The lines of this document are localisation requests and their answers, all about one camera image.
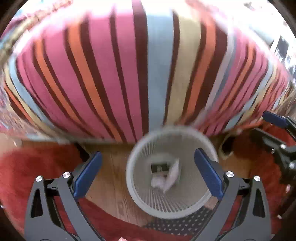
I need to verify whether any white paper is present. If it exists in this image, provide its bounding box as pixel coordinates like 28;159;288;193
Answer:
151;159;181;194

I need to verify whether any black box with logo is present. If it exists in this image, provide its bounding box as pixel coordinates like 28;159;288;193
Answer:
151;163;170;175

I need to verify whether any white slipper under bed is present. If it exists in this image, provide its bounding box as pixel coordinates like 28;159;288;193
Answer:
218;133;240;161

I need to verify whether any red shaggy rug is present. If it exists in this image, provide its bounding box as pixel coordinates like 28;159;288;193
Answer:
0;124;296;241

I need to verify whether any white mesh waste basket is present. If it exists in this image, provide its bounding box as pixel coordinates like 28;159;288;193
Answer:
125;126;218;219

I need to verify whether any striped colourful bedspread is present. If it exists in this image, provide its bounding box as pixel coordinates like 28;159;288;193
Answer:
1;1;295;143

